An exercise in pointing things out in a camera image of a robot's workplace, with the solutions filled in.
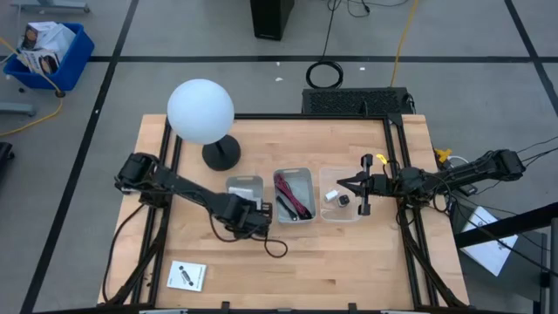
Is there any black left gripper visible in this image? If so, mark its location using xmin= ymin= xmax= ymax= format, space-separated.
xmin=219 ymin=193 xmax=274 ymax=240

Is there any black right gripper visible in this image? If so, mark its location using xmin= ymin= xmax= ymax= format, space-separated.
xmin=336 ymin=153 xmax=391 ymax=217

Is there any black and red cable bundle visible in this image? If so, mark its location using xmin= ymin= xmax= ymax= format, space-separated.
xmin=273 ymin=172 xmax=315 ymax=221

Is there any clear plastic bin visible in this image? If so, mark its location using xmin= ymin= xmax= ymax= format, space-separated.
xmin=318 ymin=165 xmax=366 ymax=223

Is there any grey plastic bin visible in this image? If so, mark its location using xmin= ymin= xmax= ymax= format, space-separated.
xmin=272 ymin=167 xmax=317 ymax=225
xmin=224 ymin=174 xmax=266 ymax=211

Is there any black perforated computer case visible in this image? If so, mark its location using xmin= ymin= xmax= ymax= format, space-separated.
xmin=301 ymin=86 xmax=416 ymax=117

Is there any black power adapter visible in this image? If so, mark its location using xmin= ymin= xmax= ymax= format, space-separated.
xmin=457 ymin=182 xmax=479 ymax=198

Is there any white globe table lamp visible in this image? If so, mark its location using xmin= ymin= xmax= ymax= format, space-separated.
xmin=167 ymin=78 xmax=242 ymax=172

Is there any white paper sheet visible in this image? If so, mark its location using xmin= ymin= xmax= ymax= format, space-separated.
xmin=459 ymin=205 xmax=521 ymax=278

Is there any black metal beam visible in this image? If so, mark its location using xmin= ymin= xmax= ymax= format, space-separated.
xmin=453 ymin=201 xmax=558 ymax=249

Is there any black computer tower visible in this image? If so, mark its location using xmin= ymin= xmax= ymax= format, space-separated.
xmin=249 ymin=0 xmax=296 ymax=42

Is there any dark grey cabinet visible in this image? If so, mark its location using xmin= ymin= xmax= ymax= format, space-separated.
xmin=448 ymin=195 xmax=548 ymax=303

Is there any blue plastic crate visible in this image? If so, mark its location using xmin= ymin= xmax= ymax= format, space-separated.
xmin=3 ymin=22 xmax=96 ymax=92

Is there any black chair base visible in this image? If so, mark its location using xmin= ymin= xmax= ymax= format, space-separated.
xmin=0 ymin=140 xmax=16 ymax=176

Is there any white paper bag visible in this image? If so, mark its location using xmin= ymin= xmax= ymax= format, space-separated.
xmin=39 ymin=24 xmax=78 ymax=62

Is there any grey metal desk foot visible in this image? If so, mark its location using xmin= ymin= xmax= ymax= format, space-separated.
xmin=0 ymin=101 xmax=37 ymax=118
xmin=10 ymin=0 xmax=92 ymax=15

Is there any white printed box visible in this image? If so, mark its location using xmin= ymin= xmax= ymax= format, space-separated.
xmin=20 ymin=21 xmax=58 ymax=51
xmin=19 ymin=50 xmax=61 ymax=76

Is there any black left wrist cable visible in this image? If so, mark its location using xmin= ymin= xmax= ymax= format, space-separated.
xmin=208 ymin=212 xmax=289 ymax=259

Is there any black metal table frame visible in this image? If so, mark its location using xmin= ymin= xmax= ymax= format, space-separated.
xmin=102 ymin=113 xmax=467 ymax=311

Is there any black coiled cable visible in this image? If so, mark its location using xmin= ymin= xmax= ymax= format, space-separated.
xmin=304 ymin=0 xmax=345 ymax=91

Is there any yellow extension cable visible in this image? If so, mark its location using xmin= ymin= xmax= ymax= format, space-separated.
xmin=389 ymin=0 xmax=420 ymax=87
xmin=0 ymin=37 xmax=66 ymax=139

